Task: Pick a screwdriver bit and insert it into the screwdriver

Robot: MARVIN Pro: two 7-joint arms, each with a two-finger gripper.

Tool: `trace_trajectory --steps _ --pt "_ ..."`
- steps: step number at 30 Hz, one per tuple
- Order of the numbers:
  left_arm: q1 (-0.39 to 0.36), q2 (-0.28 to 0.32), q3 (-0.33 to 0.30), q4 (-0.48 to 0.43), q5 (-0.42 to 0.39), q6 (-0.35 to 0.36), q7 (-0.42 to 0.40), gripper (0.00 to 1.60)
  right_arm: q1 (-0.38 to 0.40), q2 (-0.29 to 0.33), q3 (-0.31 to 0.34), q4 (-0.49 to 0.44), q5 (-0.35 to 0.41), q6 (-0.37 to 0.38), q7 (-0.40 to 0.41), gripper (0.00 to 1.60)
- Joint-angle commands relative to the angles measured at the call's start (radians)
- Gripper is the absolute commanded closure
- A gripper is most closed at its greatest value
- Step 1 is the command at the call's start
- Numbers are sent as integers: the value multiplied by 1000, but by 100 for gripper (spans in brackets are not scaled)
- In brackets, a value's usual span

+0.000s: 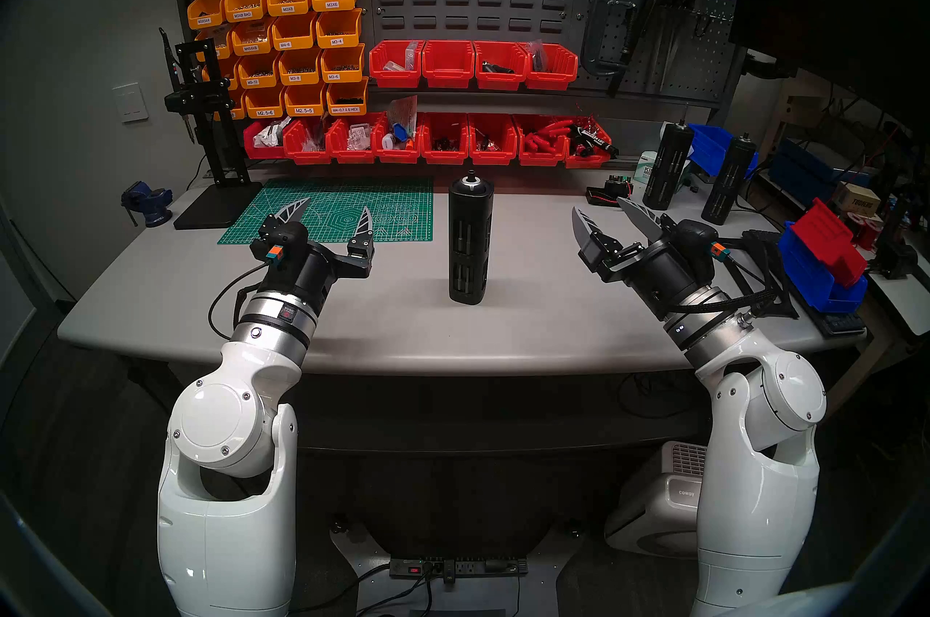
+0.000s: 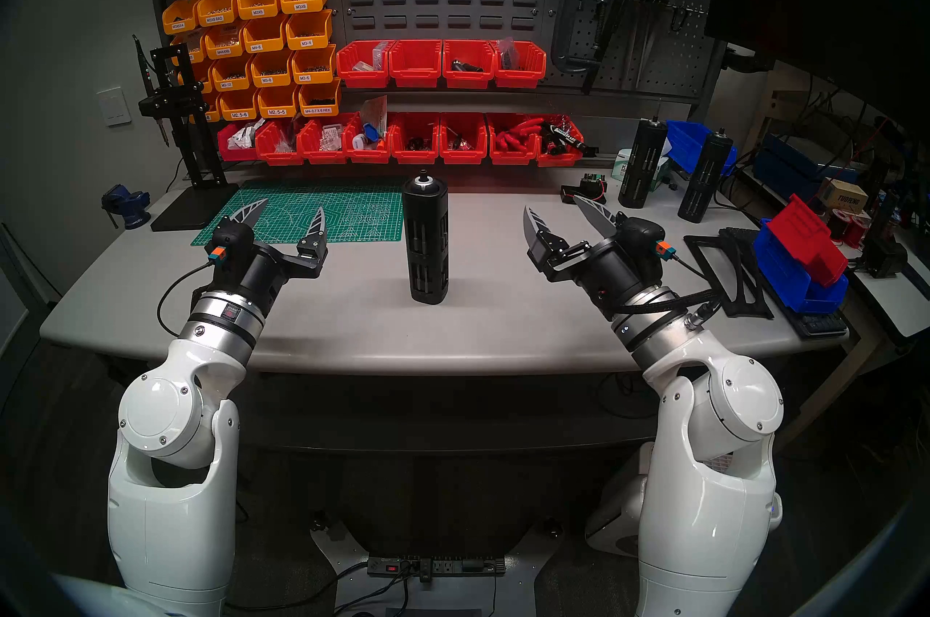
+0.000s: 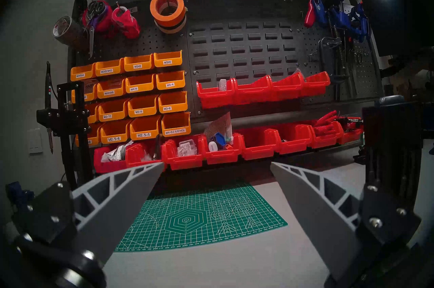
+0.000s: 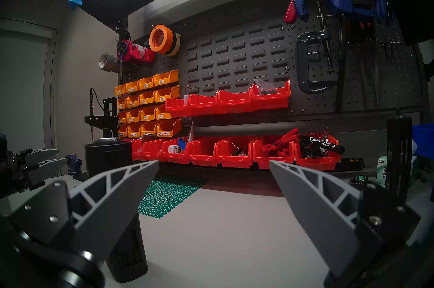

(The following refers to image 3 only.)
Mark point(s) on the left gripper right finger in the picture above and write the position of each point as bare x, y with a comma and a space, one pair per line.
322, 216

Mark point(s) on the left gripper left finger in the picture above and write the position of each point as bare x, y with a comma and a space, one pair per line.
112, 206

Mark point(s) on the red storage bin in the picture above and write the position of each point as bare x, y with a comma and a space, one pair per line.
134, 156
351, 138
259, 151
286, 90
184, 161
108, 167
317, 85
325, 141
295, 146
252, 95
213, 99
222, 156

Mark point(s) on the white crumpled plastic bag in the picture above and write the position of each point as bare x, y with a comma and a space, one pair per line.
115, 153

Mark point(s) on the orange bin labelled M2.5-6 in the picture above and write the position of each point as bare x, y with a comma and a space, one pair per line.
115, 136

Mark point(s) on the orange screw bin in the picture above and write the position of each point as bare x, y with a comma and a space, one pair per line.
91, 94
92, 116
93, 138

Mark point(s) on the green cutting mat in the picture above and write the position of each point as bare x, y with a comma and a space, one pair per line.
190, 219

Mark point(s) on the orange bin labelled M2.5-5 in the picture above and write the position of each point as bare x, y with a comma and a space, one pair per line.
145, 133

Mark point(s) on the orange bin labelled M3-12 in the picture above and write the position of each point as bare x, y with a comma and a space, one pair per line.
113, 114

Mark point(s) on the black metal stand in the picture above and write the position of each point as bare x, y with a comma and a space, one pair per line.
73, 121

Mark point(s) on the clear labelled parts packet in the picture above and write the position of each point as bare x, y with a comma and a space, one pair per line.
186, 148

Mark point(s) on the small blue vise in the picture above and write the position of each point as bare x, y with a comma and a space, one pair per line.
15, 190

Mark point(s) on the black and red tool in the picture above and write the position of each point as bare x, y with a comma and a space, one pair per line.
351, 121

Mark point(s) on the orange bin labelled M4-0.7X6 HEX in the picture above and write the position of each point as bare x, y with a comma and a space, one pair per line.
175, 129

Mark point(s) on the orange bin labelled M3-8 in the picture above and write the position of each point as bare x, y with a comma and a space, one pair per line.
143, 109

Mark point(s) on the orange bin labelled M4X4X6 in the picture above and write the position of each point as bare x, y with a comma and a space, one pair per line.
110, 91

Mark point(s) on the orange bin labelled M3-6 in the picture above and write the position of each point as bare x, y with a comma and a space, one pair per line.
173, 106

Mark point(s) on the white bottle blue cap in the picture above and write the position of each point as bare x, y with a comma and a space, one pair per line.
213, 146

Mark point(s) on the orange bin labelled M4-6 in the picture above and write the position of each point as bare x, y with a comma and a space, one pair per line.
139, 87

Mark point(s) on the orange bin labelled M3X5X4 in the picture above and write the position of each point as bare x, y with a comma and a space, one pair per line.
83, 75

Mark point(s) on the silver foil packet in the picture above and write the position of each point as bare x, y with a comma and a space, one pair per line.
220, 126

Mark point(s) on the black pen-shaped tool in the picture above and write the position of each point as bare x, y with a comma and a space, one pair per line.
47, 87

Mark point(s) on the orange bin labelled M3-4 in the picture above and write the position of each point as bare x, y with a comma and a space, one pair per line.
170, 83

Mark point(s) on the orange bin labelled M3X8 BAD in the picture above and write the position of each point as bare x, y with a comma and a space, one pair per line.
109, 70

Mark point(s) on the orange bin labelled M3X6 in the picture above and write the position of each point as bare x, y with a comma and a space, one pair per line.
168, 61

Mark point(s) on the grey C-clamp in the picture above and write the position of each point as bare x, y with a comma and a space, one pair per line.
323, 60

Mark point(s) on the clear plastic parts bag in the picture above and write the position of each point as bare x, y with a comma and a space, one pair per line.
222, 84

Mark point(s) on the red tape dispenser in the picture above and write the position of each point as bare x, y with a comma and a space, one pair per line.
127, 24

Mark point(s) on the black and cream tape roll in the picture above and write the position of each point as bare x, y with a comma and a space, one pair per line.
171, 30

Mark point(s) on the red tape roll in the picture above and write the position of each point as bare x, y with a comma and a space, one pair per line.
105, 19

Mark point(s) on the orange tape roll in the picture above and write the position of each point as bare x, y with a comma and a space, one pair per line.
156, 11

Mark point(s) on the blue trigger clamp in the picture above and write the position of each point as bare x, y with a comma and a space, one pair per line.
335, 14
361, 19

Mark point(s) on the black monitor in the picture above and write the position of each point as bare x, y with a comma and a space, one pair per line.
396, 9

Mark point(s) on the white wall switch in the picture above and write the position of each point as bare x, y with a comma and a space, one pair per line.
35, 141

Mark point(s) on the grey duct tape roll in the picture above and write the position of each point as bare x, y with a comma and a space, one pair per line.
64, 31

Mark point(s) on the grey louvered wall panel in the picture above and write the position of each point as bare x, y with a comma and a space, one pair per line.
244, 43

